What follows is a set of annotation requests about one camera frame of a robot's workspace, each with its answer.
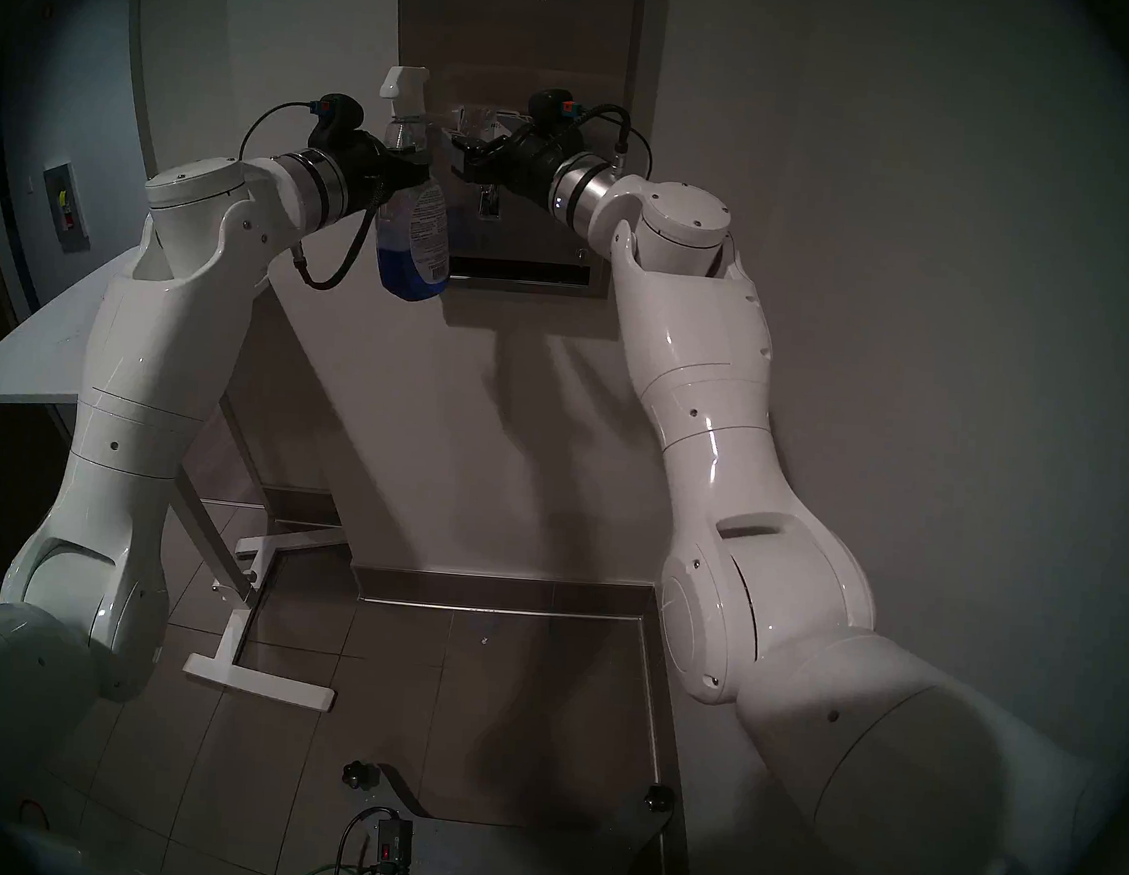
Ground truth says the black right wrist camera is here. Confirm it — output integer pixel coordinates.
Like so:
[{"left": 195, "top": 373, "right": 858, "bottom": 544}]
[{"left": 526, "top": 87, "right": 592, "bottom": 145}]

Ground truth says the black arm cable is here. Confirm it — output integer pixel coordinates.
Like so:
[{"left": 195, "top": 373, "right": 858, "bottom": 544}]
[
  {"left": 231, "top": 97, "right": 387, "bottom": 294},
  {"left": 580, "top": 102, "right": 658, "bottom": 186}
]

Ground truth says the black base cable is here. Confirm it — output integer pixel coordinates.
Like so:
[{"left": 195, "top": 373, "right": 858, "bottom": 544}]
[{"left": 336, "top": 804, "right": 402, "bottom": 875}]

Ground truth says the black box with red switch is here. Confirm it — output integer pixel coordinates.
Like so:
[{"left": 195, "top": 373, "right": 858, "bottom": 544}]
[{"left": 371, "top": 816, "right": 415, "bottom": 875}]

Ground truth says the stainless steel wall dispenser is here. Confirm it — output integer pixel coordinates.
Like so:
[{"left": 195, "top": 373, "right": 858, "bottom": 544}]
[{"left": 379, "top": 0, "right": 647, "bottom": 303}]

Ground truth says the blue cleaner spray bottle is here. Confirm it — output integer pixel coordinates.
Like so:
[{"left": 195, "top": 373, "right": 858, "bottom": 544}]
[{"left": 365, "top": 65, "right": 464, "bottom": 305}]

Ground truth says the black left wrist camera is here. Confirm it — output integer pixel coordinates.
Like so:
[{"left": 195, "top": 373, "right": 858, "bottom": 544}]
[{"left": 306, "top": 92, "right": 367, "bottom": 150}]

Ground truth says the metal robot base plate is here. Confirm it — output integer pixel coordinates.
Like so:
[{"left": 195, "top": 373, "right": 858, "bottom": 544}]
[{"left": 374, "top": 764, "right": 680, "bottom": 875}]

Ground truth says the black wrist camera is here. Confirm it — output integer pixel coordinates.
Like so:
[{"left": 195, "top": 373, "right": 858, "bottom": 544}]
[
  {"left": 306, "top": 92, "right": 367, "bottom": 150},
  {"left": 526, "top": 87, "right": 592, "bottom": 145}
]

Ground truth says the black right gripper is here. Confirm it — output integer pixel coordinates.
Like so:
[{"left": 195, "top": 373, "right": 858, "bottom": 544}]
[{"left": 444, "top": 115, "right": 571, "bottom": 215}]

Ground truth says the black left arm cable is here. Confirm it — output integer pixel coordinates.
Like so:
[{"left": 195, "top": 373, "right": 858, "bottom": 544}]
[{"left": 231, "top": 97, "right": 387, "bottom": 294}]

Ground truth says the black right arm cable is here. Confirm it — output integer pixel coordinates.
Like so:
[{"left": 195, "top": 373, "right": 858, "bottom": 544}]
[{"left": 580, "top": 102, "right": 658, "bottom": 186}]

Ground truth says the white rectangular table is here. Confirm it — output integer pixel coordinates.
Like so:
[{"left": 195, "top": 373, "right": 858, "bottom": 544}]
[{"left": 0, "top": 235, "right": 365, "bottom": 714}]

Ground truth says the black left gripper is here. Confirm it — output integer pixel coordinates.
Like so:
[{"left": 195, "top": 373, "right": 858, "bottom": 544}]
[{"left": 334, "top": 126, "right": 439, "bottom": 222}]

